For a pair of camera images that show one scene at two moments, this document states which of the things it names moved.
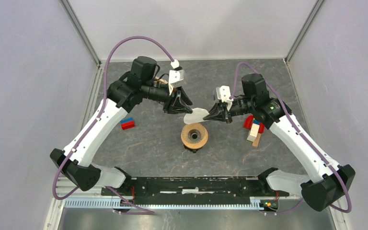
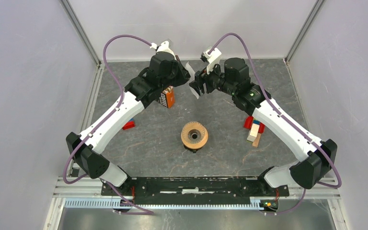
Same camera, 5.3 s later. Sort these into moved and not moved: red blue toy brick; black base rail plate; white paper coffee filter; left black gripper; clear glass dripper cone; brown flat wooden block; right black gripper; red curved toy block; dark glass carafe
Moved: white paper coffee filter; left black gripper; right black gripper
Not moved: brown flat wooden block; dark glass carafe; red curved toy block; black base rail plate; clear glass dripper cone; red blue toy brick
